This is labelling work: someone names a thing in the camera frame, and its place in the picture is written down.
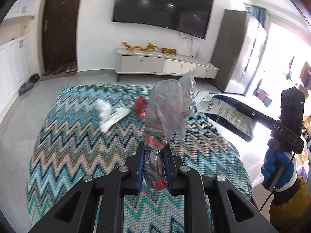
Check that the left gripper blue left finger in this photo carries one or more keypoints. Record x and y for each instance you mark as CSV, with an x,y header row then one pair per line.
x,y
96,204

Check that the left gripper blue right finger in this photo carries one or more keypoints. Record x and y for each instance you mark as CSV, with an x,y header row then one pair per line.
x,y
211,204

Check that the white blue printed packet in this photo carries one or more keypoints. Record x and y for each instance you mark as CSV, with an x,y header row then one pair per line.
x,y
222,110

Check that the white plastic bag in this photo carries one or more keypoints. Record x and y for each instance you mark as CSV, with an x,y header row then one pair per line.
x,y
108,116

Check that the clear plastic bag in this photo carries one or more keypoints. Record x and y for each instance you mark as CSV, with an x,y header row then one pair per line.
x,y
169,104

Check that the red snack wrapper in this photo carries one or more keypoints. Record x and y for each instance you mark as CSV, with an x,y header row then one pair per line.
x,y
141,107

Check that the blue white gloved right hand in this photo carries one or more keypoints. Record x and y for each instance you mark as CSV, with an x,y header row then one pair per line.
x,y
279,168

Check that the teal storage box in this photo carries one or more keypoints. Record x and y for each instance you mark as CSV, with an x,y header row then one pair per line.
x,y
267,101

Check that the purple storage box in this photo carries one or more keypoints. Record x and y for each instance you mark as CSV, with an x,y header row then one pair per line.
x,y
261,94

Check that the hanging clothes on rack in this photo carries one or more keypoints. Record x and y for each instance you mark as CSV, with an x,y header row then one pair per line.
x,y
298,72

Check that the zigzag patterned table cloth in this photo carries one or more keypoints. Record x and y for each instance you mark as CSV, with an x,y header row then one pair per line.
x,y
71,145

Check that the grey double door refrigerator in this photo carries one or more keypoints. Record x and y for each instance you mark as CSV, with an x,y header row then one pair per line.
x,y
237,51

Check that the blue curtain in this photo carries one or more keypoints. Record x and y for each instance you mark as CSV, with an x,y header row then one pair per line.
x,y
260,14

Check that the grey slipper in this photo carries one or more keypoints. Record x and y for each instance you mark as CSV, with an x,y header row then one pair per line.
x,y
25,88

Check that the golden tiger figurine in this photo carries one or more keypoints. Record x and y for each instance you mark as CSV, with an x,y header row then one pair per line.
x,y
169,51

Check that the black shoe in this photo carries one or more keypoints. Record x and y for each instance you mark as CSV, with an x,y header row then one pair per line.
x,y
34,78

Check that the shoes on door mat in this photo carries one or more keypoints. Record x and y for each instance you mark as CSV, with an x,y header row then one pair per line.
x,y
68,68

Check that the grey white TV cabinet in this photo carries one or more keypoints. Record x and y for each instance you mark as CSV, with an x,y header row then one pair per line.
x,y
157,63

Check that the golden dragon figurine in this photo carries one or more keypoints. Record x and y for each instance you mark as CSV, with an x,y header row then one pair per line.
x,y
137,47

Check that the white shoe cabinet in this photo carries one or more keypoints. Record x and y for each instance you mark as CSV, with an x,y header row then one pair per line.
x,y
16,58

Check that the dark brown entrance door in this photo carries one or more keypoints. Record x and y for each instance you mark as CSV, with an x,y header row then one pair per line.
x,y
60,20

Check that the large black wall television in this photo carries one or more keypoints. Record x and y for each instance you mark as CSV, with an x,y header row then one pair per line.
x,y
186,16

